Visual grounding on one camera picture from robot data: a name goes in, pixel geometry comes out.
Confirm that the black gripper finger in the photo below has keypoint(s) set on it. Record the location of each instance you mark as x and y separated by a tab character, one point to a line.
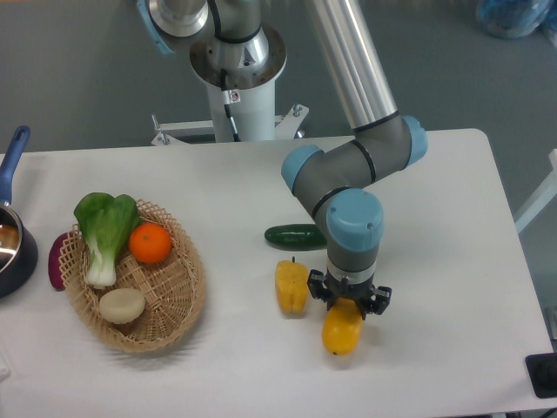
318	286
375	300

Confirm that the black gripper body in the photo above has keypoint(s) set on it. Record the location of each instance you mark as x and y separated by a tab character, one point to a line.
361	293

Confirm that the yellow mango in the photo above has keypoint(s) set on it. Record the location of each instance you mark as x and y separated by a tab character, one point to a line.
342	328

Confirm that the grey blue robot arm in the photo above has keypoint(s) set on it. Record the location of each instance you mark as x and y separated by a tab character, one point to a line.
331	186

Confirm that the yellow bell pepper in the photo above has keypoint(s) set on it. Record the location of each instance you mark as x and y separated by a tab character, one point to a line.
290	287

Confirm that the green cucumber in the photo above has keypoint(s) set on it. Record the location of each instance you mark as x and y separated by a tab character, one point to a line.
296	237

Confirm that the woven wicker basket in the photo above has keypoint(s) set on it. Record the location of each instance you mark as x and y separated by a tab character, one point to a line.
174	288

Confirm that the orange fruit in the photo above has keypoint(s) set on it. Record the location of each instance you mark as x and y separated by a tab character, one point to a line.
150	243

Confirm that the black device at table edge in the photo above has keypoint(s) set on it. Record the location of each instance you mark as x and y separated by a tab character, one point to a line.
541	369

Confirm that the green bok choy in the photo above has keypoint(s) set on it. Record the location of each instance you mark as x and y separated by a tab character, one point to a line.
106	223

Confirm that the purple eggplant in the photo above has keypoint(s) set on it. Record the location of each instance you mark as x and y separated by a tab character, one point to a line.
58	249

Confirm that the blue plastic bag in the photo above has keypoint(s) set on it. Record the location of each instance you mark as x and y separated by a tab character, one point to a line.
517	19

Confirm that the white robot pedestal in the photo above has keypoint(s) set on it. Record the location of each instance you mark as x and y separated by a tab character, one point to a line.
240	81

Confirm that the white frame at right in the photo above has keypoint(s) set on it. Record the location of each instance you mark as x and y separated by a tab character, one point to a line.
539	198

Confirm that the blue handled saucepan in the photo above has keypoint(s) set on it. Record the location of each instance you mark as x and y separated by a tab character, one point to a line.
19	253

